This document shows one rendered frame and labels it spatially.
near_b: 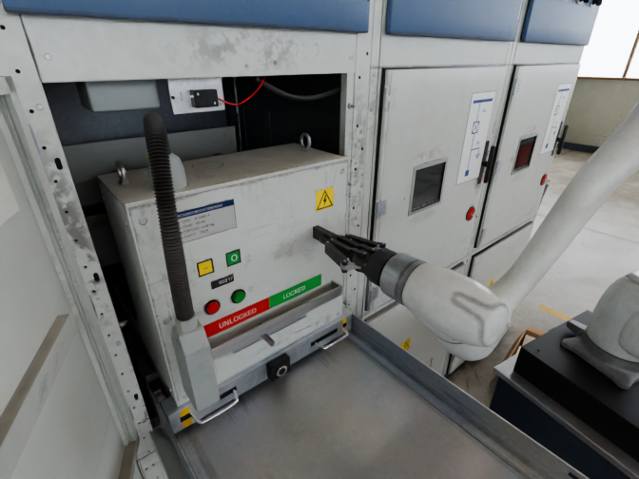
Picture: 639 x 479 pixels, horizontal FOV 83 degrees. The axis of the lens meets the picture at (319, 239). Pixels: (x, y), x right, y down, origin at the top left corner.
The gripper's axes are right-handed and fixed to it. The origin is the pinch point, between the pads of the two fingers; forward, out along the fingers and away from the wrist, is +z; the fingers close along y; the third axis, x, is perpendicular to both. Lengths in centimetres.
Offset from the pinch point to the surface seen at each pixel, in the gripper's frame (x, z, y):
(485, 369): -123, -2, 121
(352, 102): 27.6, 8.7, 15.9
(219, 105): 29.1, 11.8, -16.8
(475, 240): -35, 8, 95
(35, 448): -8, -11, -58
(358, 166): 11.5, 8.2, 18.5
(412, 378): -37.9, -20.6, 12.9
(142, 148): 11, 70, -18
